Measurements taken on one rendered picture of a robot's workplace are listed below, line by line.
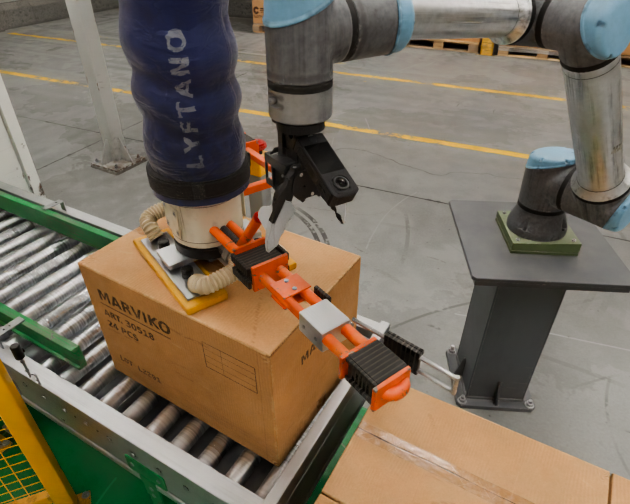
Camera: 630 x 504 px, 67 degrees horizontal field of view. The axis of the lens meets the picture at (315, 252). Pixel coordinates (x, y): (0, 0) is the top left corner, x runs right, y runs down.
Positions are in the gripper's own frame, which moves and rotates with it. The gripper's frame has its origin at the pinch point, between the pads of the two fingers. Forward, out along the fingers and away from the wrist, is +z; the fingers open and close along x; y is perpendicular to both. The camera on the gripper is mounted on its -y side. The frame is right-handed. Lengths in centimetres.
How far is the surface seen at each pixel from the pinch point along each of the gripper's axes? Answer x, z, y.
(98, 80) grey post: -40, 54, 330
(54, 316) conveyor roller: 40, 68, 96
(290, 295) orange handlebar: 2.2, 13.0, 3.1
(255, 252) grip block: 0.9, 12.6, 18.3
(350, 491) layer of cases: -4, 68, -10
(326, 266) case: -20.0, 27.3, 21.7
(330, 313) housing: -0.8, 12.9, -5.1
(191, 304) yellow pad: 13.8, 25.4, 25.5
